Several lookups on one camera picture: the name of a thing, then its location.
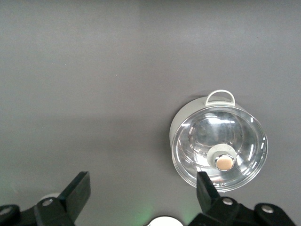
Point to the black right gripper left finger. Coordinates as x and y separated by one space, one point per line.
75 195

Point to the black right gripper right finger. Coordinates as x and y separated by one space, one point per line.
207 195

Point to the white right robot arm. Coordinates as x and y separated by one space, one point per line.
165 221

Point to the glass lid with copper knob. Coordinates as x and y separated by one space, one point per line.
204 131

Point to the grey-green stockpot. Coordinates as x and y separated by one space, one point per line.
185 113

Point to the dark grey table mat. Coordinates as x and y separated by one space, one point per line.
94 82

